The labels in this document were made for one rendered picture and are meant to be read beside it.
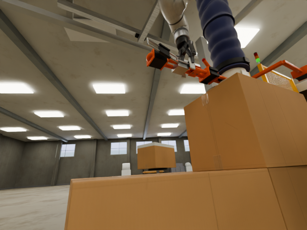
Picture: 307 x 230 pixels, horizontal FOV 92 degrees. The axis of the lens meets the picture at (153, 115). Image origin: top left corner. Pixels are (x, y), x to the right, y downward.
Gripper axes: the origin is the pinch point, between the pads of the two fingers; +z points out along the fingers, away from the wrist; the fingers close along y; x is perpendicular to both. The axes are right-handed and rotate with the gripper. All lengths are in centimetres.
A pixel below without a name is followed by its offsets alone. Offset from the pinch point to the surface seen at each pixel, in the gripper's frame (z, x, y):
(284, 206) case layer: 65, -13, -19
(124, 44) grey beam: -204, -16, 181
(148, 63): 1.9, 22.5, 2.1
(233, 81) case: 16.1, -9.9, -16.2
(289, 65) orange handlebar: 1, -52, -25
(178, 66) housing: 2.3, 7.7, -2.0
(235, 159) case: 49, -10, -8
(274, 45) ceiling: -289, -456, 85
